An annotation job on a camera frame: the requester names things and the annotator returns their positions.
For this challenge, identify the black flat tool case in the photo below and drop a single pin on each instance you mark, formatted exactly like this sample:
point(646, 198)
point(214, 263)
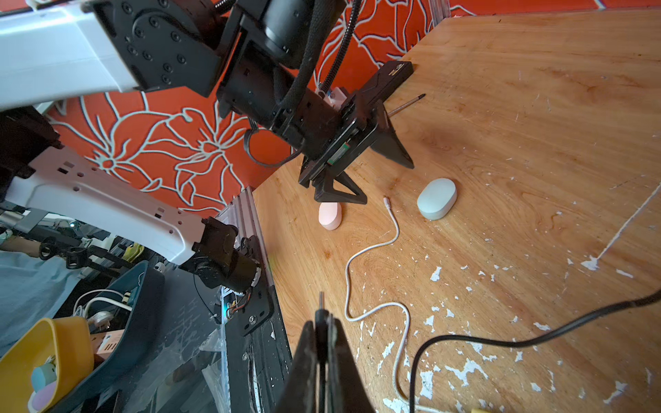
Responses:
point(386, 80)

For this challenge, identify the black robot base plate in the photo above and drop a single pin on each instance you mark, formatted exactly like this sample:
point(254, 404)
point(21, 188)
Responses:
point(258, 352)

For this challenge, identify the yellow bowl outside cell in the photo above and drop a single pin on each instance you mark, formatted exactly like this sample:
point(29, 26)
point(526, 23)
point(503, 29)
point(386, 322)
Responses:
point(46, 364)

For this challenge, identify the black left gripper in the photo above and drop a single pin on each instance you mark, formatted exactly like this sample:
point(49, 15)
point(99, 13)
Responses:
point(270, 50)

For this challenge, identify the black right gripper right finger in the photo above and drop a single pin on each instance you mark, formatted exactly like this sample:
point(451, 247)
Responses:
point(345, 391)

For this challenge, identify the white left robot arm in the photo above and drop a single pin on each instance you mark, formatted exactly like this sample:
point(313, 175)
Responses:
point(123, 114)

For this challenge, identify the white bluetooth headset case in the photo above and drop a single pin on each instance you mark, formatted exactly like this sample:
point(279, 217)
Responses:
point(437, 199)

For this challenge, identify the pink oval earbud case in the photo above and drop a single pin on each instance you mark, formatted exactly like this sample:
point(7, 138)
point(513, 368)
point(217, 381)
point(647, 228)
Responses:
point(330, 215)

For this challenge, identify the dark teal plastic bin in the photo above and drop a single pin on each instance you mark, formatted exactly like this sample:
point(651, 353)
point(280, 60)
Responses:
point(122, 349)

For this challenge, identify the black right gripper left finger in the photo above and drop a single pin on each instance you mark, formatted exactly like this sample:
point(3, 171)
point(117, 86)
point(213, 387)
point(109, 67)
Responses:
point(299, 394)

